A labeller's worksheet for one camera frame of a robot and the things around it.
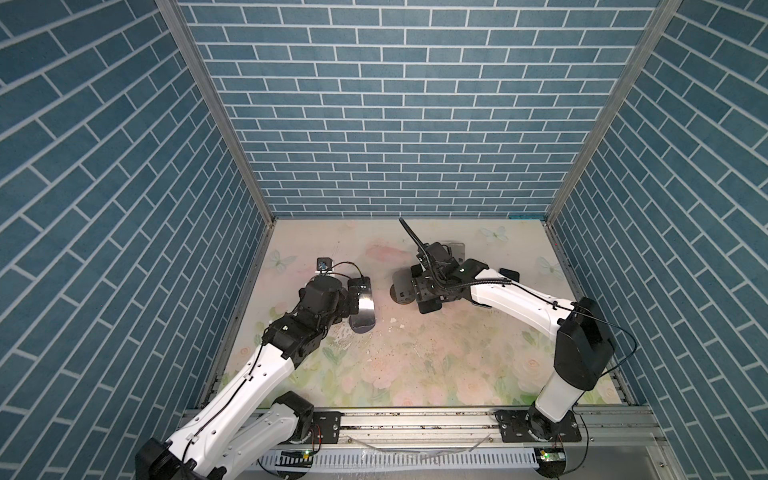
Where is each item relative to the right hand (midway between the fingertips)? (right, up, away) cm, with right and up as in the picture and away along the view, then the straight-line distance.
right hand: (419, 283), depth 87 cm
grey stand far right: (+14, +9, +15) cm, 22 cm away
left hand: (-22, 0, -9) cm, 23 cm away
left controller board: (-31, -41, -15) cm, 54 cm away
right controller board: (+32, -43, -13) cm, 55 cm away
